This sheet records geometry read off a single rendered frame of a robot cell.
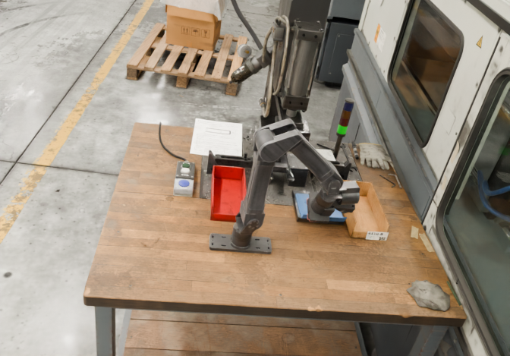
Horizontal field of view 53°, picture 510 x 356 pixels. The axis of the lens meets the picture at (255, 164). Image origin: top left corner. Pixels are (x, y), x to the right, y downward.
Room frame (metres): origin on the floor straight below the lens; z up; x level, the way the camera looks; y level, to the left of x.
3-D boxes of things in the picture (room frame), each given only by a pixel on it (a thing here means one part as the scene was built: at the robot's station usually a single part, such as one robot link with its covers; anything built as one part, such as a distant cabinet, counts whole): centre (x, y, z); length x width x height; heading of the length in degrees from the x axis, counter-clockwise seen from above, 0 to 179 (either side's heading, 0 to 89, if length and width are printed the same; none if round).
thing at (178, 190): (1.47, 0.24, 0.90); 0.07 x 0.07 x 0.06; 8
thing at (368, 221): (1.50, -0.41, 0.93); 0.25 x 0.13 x 0.08; 8
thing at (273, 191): (1.74, -0.11, 0.88); 0.65 x 0.50 x 0.03; 98
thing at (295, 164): (1.66, -0.10, 0.98); 0.20 x 0.10 x 0.01; 98
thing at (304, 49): (1.66, -0.09, 1.37); 0.11 x 0.09 x 0.30; 98
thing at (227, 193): (1.47, 0.08, 0.93); 0.25 x 0.12 x 0.06; 8
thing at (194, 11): (5.08, 0.84, 0.40); 0.67 x 0.60 x 0.50; 0
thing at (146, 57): (4.78, 0.79, 0.07); 1.20 x 1.00 x 0.14; 2
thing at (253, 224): (1.25, 0.00, 1.00); 0.09 x 0.06 x 0.06; 17
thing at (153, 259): (1.50, -0.08, 0.45); 1.12 x 0.99 x 0.90; 98
